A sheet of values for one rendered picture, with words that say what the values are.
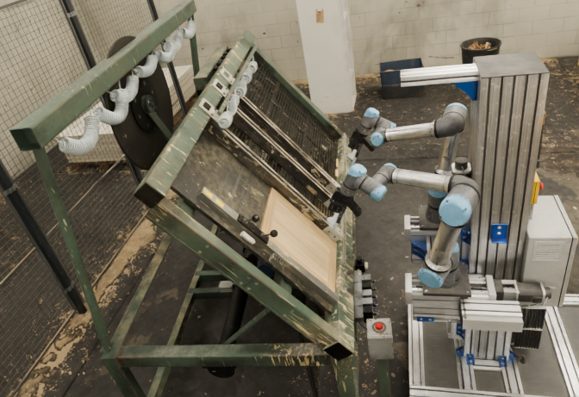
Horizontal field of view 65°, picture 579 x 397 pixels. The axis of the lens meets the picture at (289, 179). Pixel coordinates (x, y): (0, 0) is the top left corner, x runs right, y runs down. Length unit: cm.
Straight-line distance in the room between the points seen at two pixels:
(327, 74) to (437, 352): 422
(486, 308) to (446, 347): 83
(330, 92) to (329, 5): 117
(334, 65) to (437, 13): 199
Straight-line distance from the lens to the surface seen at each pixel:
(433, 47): 772
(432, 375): 310
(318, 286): 245
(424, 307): 251
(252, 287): 214
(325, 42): 625
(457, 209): 188
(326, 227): 282
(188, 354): 268
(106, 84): 246
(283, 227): 251
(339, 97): 651
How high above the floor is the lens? 278
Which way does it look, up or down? 32 degrees down
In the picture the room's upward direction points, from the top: 11 degrees counter-clockwise
